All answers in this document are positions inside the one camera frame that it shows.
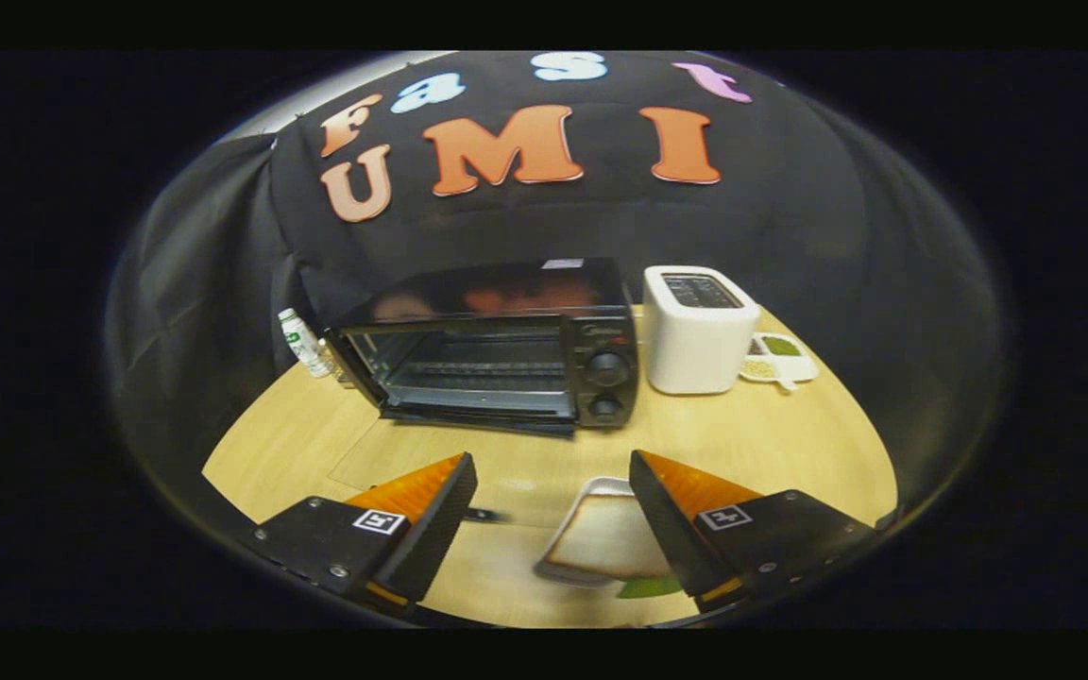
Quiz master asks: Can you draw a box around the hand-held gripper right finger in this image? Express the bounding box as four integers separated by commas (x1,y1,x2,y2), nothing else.
629,450,877,613

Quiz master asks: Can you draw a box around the white pop-up toaster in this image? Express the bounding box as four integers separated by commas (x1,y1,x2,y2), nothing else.
642,265,762,396

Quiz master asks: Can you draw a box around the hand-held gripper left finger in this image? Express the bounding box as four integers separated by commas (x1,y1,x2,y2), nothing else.
244,451,479,610

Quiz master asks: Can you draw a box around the white divided seed dish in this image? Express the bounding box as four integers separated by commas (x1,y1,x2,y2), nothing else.
740,332,820,393

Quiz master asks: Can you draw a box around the small white bottle green label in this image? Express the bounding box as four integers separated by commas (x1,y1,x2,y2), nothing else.
278,308,332,379

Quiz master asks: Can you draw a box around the black toaster oven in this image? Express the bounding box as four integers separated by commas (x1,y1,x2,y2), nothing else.
322,257,641,525

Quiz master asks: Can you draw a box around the toy sandwich with lettuce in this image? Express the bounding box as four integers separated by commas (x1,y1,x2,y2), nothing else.
547,493,684,602

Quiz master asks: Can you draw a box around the white plate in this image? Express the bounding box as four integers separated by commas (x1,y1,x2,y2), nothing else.
535,477,687,588

